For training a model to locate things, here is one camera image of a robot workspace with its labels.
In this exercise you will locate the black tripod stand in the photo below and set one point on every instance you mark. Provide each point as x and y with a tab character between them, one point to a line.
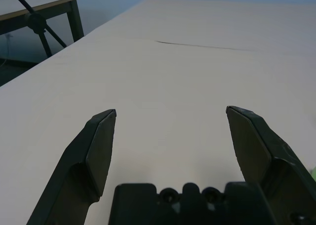
35	21

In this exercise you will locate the green highlighter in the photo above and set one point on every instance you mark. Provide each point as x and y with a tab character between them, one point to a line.
314	175

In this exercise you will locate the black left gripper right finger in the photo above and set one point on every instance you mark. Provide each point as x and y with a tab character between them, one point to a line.
271	165

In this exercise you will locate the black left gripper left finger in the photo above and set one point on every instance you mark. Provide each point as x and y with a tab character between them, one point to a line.
81	161

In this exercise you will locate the wood-topped dark-framed side table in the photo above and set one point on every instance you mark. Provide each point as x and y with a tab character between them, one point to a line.
75	20

